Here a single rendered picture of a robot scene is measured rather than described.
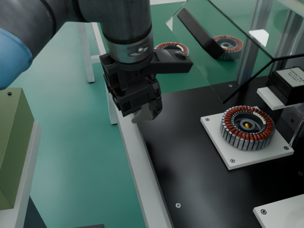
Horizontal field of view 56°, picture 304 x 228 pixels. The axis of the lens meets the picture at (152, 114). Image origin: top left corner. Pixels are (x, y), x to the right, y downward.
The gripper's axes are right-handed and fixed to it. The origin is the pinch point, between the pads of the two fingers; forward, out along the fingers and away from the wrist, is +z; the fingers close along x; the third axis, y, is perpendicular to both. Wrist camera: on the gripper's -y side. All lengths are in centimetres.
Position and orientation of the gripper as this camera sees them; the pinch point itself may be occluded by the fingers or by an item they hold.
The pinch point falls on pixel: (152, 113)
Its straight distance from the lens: 63.1
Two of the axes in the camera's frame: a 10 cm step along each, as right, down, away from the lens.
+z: 0.8, 5.7, 8.2
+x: 4.8, 7.0, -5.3
